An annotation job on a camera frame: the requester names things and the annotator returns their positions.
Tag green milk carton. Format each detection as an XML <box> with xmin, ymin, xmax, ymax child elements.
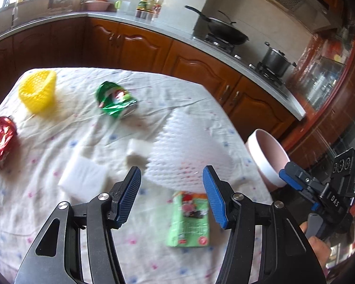
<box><xmin>167</xmin><ymin>192</ymin><xmax>210</xmax><ymax>248</ymax></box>

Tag crushed green soda can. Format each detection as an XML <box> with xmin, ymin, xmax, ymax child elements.
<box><xmin>95</xmin><ymin>81</ymin><xmax>138</xmax><ymax>119</ymax></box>

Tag pink trash bin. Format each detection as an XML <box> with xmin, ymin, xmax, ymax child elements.
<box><xmin>245</xmin><ymin>129</ymin><xmax>290</xmax><ymax>192</ymax></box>

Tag grey kitchen countertop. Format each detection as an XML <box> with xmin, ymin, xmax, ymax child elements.
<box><xmin>0</xmin><ymin>12</ymin><xmax>306</xmax><ymax>120</ymax></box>

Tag wooden lower kitchen cabinets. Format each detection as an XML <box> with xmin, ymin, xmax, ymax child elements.
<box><xmin>0</xmin><ymin>17</ymin><xmax>297</xmax><ymax>139</ymax></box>

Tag person's right hand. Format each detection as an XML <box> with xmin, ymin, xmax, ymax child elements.
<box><xmin>308</xmin><ymin>236</ymin><xmax>332</xmax><ymax>270</ymax></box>

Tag white sponge block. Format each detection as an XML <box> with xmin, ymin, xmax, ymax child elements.
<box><xmin>58</xmin><ymin>156</ymin><xmax>108</xmax><ymax>203</ymax></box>

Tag white foam net sheet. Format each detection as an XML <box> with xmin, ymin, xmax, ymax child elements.
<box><xmin>145</xmin><ymin>109</ymin><xmax>235</xmax><ymax>194</ymax></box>

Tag floral white tablecloth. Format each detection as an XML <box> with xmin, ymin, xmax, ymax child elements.
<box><xmin>0</xmin><ymin>68</ymin><xmax>272</xmax><ymax>283</ymax></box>

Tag steel stock pot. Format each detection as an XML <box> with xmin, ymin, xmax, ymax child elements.
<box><xmin>261</xmin><ymin>42</ymin><xmax>297</xmax><ymax>78</ymax></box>

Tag gas stove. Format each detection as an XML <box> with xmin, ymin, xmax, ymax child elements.
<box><xmin>192</xmin><ymin>33</ymin><xmax>284</xmax><ymax>89</ymax></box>

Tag glass door red cabinet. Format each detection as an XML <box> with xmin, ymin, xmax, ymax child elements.
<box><xmin>282</xmin><ymin>23</ymin><xmax>355</xmax><ymax>167</ymax></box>

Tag crushed red soda can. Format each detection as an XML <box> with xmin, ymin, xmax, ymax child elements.
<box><xmin>0</xmin><ymin>116</ymin><xmax>18</xmax><ymax>170</ymax></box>

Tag yellow foam net sleeve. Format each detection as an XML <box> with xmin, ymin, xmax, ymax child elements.
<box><xmin>18</xmin><ymin>70</ymin><xmax>57</xmax><ymax>114</ymax></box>

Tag condiment bottles group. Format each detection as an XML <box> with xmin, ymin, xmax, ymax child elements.
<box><xmin>135</xmin><ymin>0</ymin><xmax>162</xmax><ymax>21</ymax></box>

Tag pink basin on counter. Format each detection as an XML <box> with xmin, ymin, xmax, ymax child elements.
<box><xmin>81</xmin><ymin>0</ymin><xmax>111</xmax><ymax>12</ymax></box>

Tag black wok with handle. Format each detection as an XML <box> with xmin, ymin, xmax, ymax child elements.
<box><xmin>185</xmin><ymin>5</ymin><xmax>249</xmax><ymax>45</ymax></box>

